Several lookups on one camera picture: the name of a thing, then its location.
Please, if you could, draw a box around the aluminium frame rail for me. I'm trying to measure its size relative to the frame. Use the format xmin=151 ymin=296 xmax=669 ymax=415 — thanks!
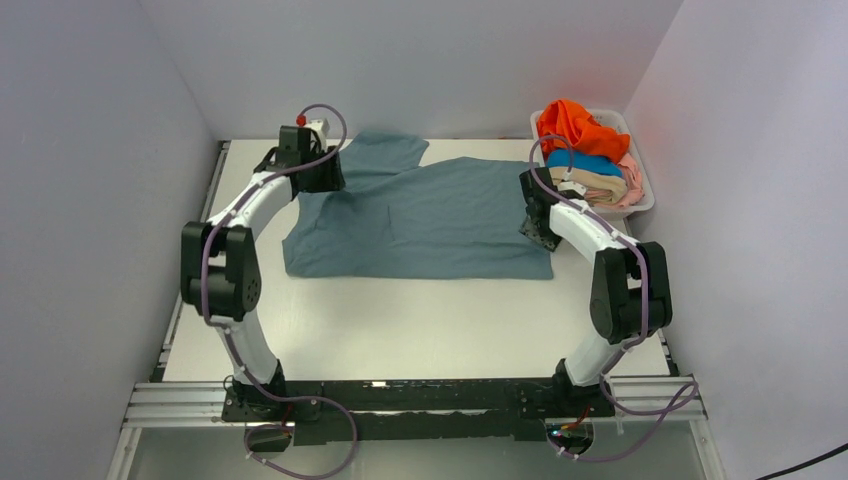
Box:
xmin=109 ymin=376 xmax=725 ymax=479

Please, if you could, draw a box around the white plastic basket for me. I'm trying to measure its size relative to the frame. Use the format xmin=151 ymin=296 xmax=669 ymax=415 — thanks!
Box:
xmin=529 ymin=108 xmax=657 ymax=223

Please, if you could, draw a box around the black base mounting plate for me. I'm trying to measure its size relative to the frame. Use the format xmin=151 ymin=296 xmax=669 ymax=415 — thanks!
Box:
xmin=221 ymin=375 xmax=615 ymax=446

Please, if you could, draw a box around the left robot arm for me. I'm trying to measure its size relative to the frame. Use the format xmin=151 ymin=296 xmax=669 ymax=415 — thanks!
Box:
xmin=180 ymin=116 xmax=345 ymax=420

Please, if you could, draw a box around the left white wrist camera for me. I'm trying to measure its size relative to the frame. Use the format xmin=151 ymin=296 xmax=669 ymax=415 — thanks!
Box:
xmin=296 ymin=115 xmax=329 ymax=153

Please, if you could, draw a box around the black power cable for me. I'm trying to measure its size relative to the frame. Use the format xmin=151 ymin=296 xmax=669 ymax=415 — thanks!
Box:
xmin=759 ymin=442 xmax=848 ymax=480

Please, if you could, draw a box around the purple cable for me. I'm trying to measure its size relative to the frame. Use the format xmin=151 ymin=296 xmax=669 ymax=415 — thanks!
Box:
xmin=199 ymin=103 xmax=362 ymax=480
xmin=527 ymin=135 xmax=701 ymax=465

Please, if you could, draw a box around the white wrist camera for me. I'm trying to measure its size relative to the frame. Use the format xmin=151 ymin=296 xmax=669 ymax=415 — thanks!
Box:
xmin=557 ymin=180 xmax=588 ymax=199
xmin=296 ymin=115 xmax=329 ymax=153

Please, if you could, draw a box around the pink folded t-shirt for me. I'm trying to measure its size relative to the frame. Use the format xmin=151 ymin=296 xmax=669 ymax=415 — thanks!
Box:
xmin=583 ymin=154 xmax=645 ymax=210

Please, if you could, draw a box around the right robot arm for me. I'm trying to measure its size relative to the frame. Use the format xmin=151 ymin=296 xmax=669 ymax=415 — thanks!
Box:
xmin=519 ymin=167 xmax=673 ymax=415

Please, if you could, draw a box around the bright blue t-shirt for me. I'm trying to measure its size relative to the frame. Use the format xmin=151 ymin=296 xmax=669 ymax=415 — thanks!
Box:
xmin=546 ymin=149 xmax=624 ymax=178

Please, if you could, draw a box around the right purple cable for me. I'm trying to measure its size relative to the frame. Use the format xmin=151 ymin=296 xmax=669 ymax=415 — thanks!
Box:
xmin=527 ymin=135 xmax=701 ymax=465

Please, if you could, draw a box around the beige folded t-shirt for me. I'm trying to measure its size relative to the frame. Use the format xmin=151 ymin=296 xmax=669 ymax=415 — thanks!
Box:
xmin=548 ymin=167 xmax=628 ymax=205

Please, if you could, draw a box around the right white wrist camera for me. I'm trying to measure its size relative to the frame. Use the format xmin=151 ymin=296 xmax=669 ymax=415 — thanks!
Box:
xmin=557 ymin=180 xmax=588 ymax=199

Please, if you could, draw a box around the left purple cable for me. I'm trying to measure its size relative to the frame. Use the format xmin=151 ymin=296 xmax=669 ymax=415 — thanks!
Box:
xmin=199 ymin=103 xmax=362 ymax=480

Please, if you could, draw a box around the teal grey t-shirt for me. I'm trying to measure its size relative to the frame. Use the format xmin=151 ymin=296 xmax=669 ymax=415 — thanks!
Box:
xmin=282 ymin=131 xmax=554 ymax=280

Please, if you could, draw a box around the orange t-shirt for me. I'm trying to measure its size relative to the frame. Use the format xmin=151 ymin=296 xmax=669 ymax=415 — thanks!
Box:
xmin=535 ymin=99 xmax=631 ymax=164

